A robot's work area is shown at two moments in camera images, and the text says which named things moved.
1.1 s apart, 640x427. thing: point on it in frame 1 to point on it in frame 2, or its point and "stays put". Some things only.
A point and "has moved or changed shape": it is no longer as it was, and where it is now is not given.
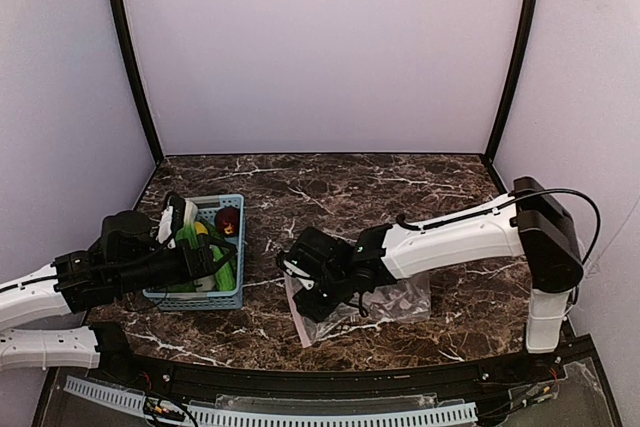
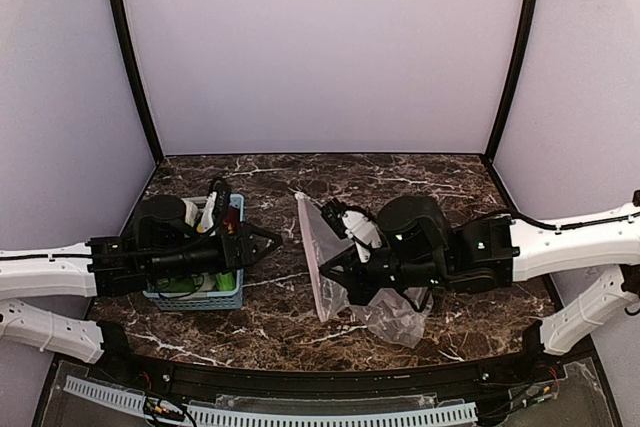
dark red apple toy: [227, 220] stays put
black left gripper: [201, 257] to [238, 247]
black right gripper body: [304, 294] to [358, 276]
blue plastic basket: [210, 300] stays put
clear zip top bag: [404, 299] has moved or changed shape
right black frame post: [522, 50] stays put
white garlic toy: [190, 213] stays put
